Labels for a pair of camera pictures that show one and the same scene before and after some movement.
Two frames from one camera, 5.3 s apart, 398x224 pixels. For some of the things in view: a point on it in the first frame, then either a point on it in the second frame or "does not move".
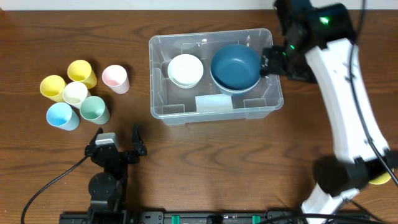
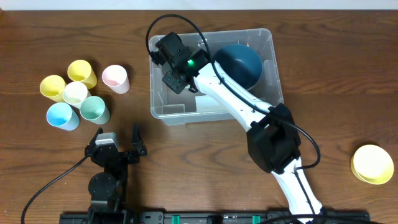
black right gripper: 277,65 -> 176,84
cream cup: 74,93 does not move
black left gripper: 137,145 does not move
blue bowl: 235,67 does not move
